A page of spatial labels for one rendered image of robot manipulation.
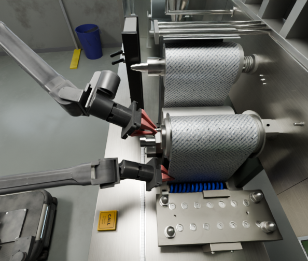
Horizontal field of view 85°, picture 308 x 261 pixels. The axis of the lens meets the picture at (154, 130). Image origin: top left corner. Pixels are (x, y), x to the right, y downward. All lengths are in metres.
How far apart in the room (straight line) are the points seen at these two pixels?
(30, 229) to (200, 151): 1.46
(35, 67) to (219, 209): 0.72
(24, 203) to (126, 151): 1.12
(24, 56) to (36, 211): 1.33
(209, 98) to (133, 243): 0.62
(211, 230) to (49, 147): 2.00
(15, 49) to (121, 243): 0.72
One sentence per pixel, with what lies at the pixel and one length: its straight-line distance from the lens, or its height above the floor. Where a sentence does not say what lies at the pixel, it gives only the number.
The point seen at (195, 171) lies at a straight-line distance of 0.61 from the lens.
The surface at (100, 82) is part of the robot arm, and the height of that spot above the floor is 1.40.
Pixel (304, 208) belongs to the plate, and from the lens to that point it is 0.60.
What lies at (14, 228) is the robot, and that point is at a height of 0.26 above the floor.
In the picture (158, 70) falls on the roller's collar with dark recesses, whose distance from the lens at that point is 0.62.
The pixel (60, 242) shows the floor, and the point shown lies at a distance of 1.84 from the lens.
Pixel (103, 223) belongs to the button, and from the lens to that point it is 0.78.
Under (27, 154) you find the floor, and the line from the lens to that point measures 2.40.
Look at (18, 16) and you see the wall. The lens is 4.13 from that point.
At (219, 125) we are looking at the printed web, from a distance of 0.50.
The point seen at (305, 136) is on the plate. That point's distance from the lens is 0.55.
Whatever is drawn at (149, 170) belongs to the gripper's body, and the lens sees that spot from 0.56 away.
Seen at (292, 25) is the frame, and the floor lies 1.49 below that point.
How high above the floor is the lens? 1.67
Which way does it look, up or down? 52 degrees down
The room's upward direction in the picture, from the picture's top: straight up
